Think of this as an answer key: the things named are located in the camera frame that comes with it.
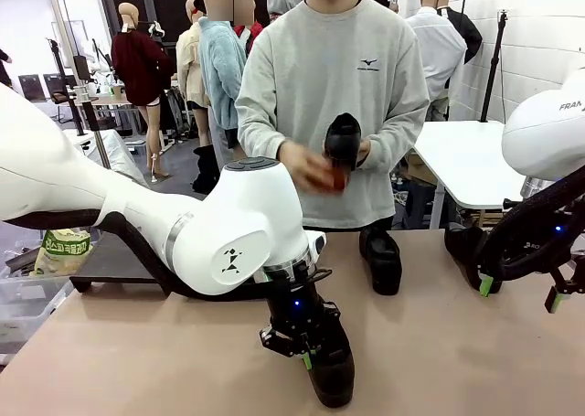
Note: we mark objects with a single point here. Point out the mannequin in dark red sweater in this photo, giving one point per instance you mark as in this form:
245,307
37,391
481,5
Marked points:
137,68

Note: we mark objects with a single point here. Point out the green snack bag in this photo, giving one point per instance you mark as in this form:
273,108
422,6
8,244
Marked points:
61,253

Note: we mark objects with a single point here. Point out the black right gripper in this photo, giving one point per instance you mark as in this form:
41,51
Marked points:
562,233

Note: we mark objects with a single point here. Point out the person's left hand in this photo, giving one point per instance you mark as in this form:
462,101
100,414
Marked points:
364,151

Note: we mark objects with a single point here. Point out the black shoe with silver buckle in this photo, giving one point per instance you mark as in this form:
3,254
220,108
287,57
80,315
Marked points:
461,251

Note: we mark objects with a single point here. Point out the black leather shoe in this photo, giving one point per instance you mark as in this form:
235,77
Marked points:
333,375
381,260
343,137

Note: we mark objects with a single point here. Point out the mannequin in black jacket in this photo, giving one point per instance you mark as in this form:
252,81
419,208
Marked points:
468,34

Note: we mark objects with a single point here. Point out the reddish brown shoe brush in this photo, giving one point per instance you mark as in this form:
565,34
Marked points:
336,180

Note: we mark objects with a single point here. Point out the person in grey sweatshirt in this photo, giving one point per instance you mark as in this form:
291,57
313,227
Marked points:
329,68

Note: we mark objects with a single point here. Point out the person's left forearm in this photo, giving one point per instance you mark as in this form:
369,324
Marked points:
402,128

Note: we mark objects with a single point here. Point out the black boots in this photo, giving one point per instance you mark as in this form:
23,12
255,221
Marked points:
205,173

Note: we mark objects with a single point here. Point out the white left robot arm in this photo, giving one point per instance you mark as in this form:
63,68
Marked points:
228,233

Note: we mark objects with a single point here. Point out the black low flat stand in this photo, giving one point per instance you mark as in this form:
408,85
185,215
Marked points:
114,256

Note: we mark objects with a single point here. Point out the mannequin in light blue fleece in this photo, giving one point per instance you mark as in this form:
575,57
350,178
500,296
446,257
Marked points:
221,77

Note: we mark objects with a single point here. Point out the person's right hand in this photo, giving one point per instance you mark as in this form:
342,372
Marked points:
299,157

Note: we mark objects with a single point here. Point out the mannequin in red jacket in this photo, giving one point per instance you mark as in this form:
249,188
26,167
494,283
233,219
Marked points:
251,34

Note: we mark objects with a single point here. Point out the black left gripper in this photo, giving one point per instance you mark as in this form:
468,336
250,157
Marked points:
297,306

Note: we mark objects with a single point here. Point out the black stand pole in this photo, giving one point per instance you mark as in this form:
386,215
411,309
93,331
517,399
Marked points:
68,91

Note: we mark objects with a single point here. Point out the man in black t-shirt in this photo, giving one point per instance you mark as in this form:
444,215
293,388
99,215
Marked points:
4,68

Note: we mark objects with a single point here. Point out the grey cover cloth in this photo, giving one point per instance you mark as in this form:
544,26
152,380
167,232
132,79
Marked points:
114,151

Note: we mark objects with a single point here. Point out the mannequin in white shirt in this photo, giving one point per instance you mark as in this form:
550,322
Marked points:
439,45

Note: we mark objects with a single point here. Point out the person's right forearm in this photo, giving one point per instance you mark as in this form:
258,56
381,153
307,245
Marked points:
260,123

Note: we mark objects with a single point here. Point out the white table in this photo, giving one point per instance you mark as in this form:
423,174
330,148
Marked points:
466,160

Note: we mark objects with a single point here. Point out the clear plastic bin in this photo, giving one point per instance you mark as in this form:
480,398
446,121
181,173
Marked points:
27,306

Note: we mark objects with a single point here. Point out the black tripod pole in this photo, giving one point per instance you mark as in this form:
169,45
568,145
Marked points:
496,59

